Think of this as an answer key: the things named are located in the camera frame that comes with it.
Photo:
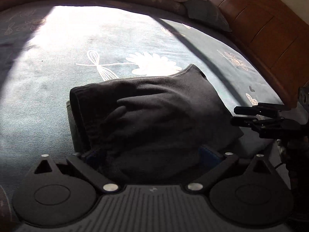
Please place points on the dark grey pants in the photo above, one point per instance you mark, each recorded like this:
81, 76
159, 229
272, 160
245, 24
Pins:
149, 116

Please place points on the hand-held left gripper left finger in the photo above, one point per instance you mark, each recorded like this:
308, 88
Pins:
93, 158

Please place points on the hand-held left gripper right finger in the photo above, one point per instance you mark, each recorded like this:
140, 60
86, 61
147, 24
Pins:
211, 156

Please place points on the bed with floral teal sheet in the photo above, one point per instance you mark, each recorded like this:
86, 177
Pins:
72, 53

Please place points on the wooden headboard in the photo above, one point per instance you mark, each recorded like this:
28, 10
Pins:
270, 29

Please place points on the teal printed pillow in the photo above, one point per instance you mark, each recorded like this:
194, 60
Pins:
207, 14

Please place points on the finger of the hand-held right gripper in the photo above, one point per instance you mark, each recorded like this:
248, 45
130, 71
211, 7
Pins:
243, 122
246, 111

